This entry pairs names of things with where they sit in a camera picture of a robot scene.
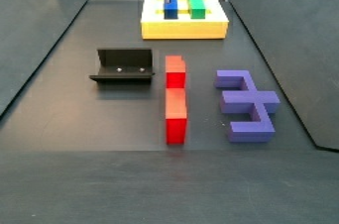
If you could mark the green bar block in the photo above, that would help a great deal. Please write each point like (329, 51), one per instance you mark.
(197, 9)

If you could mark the black angle fixture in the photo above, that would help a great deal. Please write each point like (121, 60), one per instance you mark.
(125, 64)

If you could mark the blue bar block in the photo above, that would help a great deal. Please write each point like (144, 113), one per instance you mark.
(170, 7)

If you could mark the red stepped block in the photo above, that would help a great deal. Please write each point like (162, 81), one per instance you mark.
(177, 113)

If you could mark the yellow slotted board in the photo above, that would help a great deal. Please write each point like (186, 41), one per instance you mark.
(158, 28)

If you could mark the purple cross-shaped block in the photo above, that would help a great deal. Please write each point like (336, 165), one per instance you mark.
(244, 99)

